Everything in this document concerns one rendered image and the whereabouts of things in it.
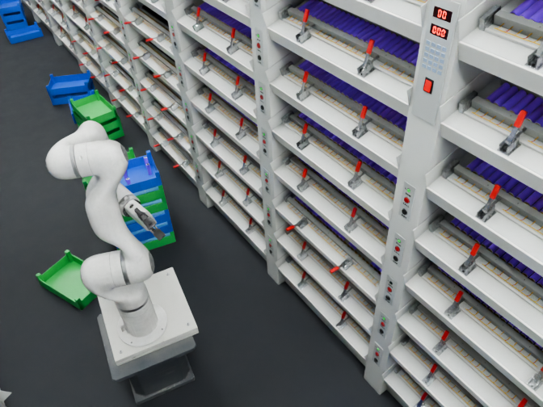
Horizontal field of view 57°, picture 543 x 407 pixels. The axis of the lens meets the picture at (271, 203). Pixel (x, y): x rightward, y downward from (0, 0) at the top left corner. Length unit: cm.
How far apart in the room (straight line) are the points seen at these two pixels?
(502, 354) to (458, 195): 46
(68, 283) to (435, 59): 210
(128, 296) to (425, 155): 108
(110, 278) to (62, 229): 137
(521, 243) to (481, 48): 44
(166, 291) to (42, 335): 72
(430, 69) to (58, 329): 200
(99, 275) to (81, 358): 80
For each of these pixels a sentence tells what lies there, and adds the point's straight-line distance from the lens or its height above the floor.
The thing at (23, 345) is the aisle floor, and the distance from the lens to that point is 259.
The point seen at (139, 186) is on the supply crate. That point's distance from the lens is 246.
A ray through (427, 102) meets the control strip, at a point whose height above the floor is 133.
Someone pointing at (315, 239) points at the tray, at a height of 52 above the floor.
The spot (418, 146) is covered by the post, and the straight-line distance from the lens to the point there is 129.
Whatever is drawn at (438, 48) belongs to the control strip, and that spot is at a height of 146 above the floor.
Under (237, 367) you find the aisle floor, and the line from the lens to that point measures 224.
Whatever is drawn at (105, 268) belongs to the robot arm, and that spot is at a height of 73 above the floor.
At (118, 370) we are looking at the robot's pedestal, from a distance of 200.
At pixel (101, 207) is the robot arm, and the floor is 94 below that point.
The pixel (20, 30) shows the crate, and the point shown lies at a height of 3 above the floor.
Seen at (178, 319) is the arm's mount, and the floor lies 32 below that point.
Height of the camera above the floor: 193
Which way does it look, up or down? 42 degrees down
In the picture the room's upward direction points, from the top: 3 degrees counter-clockwise
